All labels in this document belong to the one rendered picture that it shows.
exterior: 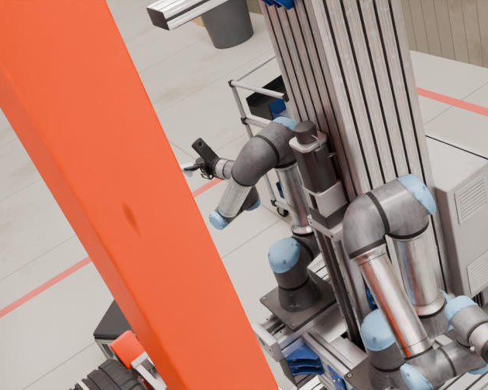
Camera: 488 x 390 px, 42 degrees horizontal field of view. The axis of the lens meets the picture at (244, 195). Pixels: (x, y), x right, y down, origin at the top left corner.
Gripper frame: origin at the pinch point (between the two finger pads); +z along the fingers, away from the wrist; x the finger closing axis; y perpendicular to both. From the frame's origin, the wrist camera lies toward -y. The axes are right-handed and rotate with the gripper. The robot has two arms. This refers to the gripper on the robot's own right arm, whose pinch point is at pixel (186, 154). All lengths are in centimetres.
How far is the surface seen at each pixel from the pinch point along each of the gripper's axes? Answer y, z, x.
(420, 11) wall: 127, 94, 290
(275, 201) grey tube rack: 120, 71, 71
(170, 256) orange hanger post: -69, -120, -71
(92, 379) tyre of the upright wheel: -4, -52, -87
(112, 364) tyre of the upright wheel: -3, -53, -81
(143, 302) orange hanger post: -66, -119, -79
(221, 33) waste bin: 144, 328, 272
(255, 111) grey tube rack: 56, 64, 84
